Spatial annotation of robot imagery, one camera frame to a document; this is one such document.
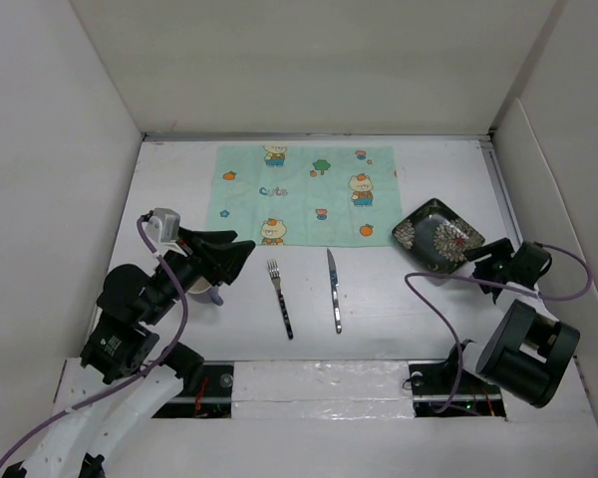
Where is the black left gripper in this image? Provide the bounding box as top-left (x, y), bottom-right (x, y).
top-left (144, 224), bottom-right (255, 323)

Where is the purple ceramic mug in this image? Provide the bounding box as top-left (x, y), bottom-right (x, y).
top-left (187, 278), bottom-right (224, 307)

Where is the dark floral rectangular plate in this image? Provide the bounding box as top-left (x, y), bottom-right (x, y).
top-left (392, 198), bottom-right (485, 274)

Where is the green cartoon print cloth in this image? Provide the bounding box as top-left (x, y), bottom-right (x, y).
top-left (205, 144), bottom-right (403, 247)

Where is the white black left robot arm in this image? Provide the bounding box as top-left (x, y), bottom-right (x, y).
top-left (0, 217), bottom-right (255, 477)

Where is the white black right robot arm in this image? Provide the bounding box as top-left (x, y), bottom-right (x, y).
top-left (441, 239), bottom-right (580, 408)

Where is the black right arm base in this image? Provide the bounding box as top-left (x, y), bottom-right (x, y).
top-left (402, 346), bottom-right (506, 418)

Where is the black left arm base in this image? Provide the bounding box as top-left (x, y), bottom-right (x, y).
top-left (153, 361), bottom-right (234, 419)

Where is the steel fork patterned handle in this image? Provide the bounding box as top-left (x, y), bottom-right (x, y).
top-left (267, 259), bottom-right (294, 341)

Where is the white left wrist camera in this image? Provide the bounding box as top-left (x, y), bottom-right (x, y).
top-left (140, 208), bottom-right (180, 245)

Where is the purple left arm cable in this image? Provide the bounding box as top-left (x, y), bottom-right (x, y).
top-left (0, 216), bottom-right (190, 478)

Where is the steel knife patterned handle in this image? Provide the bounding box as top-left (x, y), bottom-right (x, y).
top-left (326, 249), bottom-right (343, 335)

